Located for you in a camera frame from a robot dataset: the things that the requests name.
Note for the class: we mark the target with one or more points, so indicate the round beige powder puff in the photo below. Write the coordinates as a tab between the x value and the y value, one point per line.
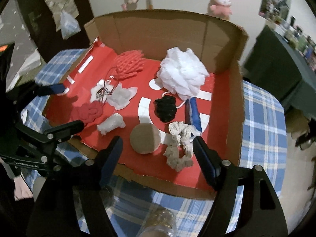
145	138

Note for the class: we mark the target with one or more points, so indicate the black scrunchie ball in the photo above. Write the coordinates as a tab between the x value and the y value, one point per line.
165	108

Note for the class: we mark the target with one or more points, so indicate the wall mirror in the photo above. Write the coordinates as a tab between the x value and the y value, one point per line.
276	11

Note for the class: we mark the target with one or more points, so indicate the cream crocheted item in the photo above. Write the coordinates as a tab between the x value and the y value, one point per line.
179	152

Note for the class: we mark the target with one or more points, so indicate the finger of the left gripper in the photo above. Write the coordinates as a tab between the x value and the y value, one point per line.
30	90
29	139

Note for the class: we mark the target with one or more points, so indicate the red cardboard box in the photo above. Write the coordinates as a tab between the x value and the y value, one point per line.
157	78

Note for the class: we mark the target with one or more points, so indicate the white tissue cloth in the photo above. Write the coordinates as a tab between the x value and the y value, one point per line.
120	98

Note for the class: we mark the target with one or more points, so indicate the blue plaid tablecloth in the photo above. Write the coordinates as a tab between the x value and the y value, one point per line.
264	143

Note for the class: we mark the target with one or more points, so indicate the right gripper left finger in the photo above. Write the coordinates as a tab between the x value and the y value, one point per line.
55	207

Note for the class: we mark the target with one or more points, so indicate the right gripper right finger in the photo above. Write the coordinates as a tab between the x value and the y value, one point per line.
261	213

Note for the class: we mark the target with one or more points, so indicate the dark green covered table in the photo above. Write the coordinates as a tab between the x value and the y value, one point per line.
274	66

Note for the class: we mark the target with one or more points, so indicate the white grey plush toy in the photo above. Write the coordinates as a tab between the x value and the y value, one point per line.
102	90

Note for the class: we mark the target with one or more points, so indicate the small glass jar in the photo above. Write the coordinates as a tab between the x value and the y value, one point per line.
160	222

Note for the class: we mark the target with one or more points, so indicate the person's left hand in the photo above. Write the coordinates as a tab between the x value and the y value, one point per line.
21	191

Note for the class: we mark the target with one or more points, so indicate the dark wooden door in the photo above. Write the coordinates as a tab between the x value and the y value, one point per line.
42	28

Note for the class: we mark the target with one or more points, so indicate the pink bear plush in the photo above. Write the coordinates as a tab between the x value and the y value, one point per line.
220	9

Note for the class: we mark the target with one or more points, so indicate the white plastic bag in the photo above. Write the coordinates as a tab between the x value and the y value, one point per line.
69	25

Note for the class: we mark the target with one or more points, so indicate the large glass jar dark contents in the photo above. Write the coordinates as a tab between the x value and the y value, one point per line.
88	203

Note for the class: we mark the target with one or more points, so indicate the red knitted plush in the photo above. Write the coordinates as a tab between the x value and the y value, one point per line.
87	113

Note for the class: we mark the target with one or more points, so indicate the white cotton roll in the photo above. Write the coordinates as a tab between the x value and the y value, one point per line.
111	123

